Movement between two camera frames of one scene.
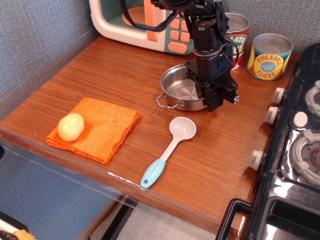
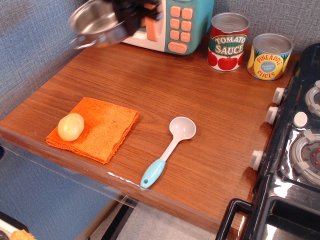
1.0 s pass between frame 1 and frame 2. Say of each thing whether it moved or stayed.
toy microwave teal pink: stayed
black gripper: moved
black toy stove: stayed
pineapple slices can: stayed
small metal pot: moved
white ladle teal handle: stayed
